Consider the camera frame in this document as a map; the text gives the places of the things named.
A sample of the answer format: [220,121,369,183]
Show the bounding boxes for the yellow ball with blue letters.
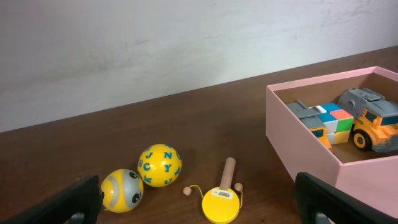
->
[137,144,182,187]

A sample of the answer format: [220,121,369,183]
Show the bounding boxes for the yellow grey dump truck toy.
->
[287,100,333,152]

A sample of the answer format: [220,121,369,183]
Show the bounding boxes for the yellow wooden rattle drum toy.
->
[183,157,243,224]

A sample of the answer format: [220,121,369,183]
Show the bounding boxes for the yellow grey mixer truck toy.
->
[338,88,397,153]

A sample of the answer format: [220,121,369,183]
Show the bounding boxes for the colourful puzzle cube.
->
[313,103,354,149]

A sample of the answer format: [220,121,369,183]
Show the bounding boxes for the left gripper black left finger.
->
[5,174,104,224]

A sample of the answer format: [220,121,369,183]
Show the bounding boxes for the yellow and grey ball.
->
[101,169,144,213]

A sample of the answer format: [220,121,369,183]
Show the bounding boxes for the white cardboard box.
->
[266,67,397,217]

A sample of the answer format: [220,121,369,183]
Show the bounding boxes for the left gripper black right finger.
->
[294,172,397,224]

